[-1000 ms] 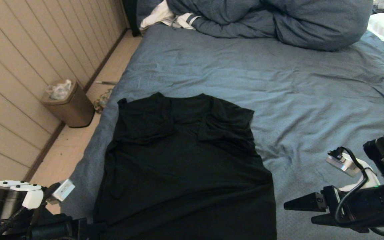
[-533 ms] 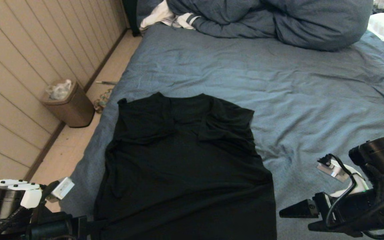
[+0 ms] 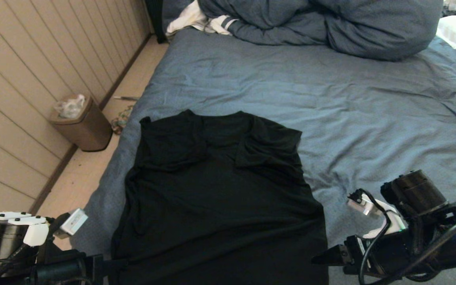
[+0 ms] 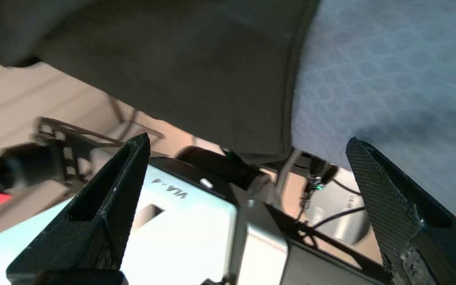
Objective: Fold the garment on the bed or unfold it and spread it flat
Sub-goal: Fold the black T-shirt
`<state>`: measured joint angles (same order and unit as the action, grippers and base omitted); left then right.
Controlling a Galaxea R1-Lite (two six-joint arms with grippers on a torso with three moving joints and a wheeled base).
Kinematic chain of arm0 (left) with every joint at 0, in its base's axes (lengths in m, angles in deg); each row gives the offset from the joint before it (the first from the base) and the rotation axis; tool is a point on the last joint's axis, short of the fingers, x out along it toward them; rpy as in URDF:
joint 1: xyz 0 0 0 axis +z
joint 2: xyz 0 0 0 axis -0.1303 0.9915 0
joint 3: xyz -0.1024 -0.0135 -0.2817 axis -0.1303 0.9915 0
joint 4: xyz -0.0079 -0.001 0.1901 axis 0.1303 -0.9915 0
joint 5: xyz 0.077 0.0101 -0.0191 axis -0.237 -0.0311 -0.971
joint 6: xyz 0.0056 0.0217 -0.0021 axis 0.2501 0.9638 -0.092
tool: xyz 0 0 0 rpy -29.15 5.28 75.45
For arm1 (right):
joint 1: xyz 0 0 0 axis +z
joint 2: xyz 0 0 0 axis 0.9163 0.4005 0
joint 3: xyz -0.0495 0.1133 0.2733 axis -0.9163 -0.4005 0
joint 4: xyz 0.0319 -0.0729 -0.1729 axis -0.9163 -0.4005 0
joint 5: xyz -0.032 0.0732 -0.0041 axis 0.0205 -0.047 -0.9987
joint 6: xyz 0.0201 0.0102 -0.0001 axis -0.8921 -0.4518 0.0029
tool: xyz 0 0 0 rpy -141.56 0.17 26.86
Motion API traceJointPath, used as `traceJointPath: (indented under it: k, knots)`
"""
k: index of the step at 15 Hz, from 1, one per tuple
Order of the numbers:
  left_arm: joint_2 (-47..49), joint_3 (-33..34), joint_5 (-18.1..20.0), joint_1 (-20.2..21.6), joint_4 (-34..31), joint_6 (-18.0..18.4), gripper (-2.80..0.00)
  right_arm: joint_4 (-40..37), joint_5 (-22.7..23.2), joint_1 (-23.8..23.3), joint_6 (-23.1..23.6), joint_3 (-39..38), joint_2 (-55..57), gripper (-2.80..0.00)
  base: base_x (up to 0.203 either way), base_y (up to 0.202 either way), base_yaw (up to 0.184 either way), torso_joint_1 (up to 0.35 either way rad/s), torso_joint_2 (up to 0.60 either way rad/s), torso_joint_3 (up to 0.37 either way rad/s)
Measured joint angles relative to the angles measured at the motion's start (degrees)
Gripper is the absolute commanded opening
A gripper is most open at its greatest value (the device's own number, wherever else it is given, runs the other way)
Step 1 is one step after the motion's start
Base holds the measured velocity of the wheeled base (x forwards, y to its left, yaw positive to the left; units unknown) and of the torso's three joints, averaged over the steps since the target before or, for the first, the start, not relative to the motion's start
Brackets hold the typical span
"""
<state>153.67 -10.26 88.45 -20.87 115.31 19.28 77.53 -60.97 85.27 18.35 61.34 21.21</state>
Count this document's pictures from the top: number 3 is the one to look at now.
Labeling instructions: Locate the black printed t-shirt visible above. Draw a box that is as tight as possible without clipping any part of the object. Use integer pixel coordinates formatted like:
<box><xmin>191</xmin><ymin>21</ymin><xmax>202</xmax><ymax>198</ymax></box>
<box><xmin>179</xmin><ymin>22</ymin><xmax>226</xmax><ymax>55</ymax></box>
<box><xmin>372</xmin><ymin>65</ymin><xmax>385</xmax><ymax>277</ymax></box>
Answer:
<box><xmin>111</xmin><ymin>110</ymin><xmax>329</xmax><ymax>285</ymax></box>

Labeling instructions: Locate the brown trash bin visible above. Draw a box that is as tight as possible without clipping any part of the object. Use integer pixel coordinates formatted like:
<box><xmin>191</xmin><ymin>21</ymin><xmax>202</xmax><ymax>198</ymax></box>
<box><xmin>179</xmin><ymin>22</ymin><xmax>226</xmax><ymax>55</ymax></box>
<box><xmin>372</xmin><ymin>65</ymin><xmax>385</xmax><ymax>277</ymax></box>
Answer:
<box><xmin>49</xmin><ymin>94</ymin><xmax>113</xmax><ymax>152</ymax></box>

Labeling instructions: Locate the bed with blue sheet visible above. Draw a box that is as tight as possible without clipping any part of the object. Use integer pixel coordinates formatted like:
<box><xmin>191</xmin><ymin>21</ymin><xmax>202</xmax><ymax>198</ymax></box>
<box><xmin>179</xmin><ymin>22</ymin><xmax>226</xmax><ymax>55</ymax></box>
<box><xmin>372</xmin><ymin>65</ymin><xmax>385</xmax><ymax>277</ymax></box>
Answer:
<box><xmin>72</xmin><ymin>28</ymin><xmax>456</xmax><ymax>285</ymax></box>

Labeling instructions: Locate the clear plastic bin bag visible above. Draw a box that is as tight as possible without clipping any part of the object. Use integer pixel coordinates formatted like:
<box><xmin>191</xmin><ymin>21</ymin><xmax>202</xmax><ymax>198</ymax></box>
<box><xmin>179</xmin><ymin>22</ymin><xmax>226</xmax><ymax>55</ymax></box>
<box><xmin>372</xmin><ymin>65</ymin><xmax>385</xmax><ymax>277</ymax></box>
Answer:
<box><xmin>54</xmin><ymin>94</ymin><xmax>86</xmax><ymax>119</ymax></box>

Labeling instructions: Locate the blue bunched duvet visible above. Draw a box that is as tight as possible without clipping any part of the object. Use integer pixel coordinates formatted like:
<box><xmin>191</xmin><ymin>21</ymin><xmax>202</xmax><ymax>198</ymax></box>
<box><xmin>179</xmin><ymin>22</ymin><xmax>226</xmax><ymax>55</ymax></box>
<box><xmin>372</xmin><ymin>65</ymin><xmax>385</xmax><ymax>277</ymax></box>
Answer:
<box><xmin>196</xmin><ymin>0</ymin><xmax>443</xmax><ymax>62</ymax></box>

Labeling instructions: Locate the black bedside furniture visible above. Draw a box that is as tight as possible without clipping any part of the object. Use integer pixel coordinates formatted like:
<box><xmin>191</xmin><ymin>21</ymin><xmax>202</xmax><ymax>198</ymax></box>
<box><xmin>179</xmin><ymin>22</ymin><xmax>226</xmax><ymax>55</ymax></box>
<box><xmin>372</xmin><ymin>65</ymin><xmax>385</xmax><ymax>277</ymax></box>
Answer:
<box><xmin>145</xmin><ymin>0</ymin><xmax>168</xmax><ymax>44</ymax></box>

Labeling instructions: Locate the white striped garment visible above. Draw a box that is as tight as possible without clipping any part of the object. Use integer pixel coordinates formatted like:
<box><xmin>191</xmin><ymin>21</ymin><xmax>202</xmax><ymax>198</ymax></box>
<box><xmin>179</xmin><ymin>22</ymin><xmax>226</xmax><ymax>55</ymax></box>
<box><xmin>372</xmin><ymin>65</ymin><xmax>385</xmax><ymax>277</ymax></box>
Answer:
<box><xmin>166</xmin><ymin>0</ymin><xmax>238</xmax><ymax>37</ymax></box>

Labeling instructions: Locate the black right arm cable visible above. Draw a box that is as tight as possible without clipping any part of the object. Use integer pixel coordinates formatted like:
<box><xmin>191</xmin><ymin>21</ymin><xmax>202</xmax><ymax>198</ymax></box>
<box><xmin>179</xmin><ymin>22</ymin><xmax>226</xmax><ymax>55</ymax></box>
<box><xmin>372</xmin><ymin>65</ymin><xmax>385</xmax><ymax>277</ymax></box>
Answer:
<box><xmin>358</xmin><ymin>190</ymin><xmax>456</xmax><ymax>285</ymax></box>

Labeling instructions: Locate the black right gripper cable loop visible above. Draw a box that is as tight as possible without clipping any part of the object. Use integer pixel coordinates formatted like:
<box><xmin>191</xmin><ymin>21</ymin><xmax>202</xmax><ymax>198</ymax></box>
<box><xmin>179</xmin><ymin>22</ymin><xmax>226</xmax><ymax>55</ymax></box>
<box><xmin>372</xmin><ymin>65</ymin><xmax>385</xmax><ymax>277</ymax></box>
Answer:
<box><xmin>406</xmin><ymin>269</ymin><xmax>442</xmax><ymax>283</ymax></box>

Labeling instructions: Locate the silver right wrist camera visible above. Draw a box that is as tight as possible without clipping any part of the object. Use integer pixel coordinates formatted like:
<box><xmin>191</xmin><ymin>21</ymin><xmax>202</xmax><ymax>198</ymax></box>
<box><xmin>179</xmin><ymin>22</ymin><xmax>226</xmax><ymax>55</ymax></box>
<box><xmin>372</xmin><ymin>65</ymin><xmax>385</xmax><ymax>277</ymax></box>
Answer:
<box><xmin>347</xmin><ymin>189</ymin><xmax>407</xmax><ymax>239</ymax></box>

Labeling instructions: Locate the colourful rope toy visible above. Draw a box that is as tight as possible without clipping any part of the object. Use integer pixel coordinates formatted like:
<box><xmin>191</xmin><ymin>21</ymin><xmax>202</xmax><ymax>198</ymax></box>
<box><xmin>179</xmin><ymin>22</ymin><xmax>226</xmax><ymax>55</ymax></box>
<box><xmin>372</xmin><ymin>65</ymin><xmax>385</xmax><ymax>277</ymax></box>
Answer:
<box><xmin>111</xmin><ymin>104</ymin><xmax>134</xmax><ymax>135</ymax></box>

